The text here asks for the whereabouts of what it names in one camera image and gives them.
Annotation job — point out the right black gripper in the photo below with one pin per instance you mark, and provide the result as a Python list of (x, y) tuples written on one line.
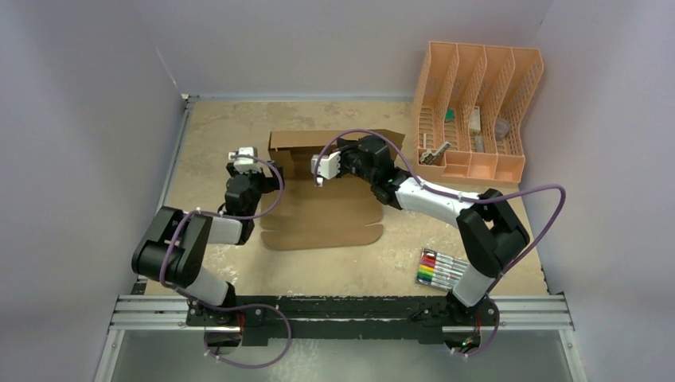
[(344, 160)]

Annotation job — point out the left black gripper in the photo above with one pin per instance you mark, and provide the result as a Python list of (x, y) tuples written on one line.
[(269, 183)]

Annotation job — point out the brown cardboard box sheet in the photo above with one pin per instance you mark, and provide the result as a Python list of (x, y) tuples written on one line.
[(342, 213)]

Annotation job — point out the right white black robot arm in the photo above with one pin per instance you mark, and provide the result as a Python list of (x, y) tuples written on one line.
[(492, 234)]

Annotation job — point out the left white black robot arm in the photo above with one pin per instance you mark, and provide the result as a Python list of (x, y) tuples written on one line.
[(173, 248)]

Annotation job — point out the white paper box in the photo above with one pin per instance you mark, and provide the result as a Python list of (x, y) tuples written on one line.
[(474, 126)]

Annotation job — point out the black white striped item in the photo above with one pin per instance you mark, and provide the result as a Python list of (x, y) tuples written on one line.
[(430, 157)]

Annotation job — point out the green small object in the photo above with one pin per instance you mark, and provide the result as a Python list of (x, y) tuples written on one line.
[(449, 115)]

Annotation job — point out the orange plastic file organizer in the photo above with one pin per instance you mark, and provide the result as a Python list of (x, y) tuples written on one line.
[(467, 112)]

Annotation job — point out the pack of coloured markers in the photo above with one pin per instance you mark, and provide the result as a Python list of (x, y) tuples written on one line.
[(439, 270)]

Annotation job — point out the clear plastic cup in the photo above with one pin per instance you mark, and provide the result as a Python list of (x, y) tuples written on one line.
[(502, 127)]

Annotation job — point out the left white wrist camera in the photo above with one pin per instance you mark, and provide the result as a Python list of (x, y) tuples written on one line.
[(244, 160)]

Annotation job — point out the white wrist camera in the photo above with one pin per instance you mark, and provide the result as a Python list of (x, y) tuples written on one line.
[(325, 167), (244, 160)]

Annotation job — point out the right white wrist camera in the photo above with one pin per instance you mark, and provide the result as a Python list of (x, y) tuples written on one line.
[(325, 167)]

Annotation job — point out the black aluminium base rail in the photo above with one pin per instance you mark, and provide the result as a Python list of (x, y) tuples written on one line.
[(425, 319)]

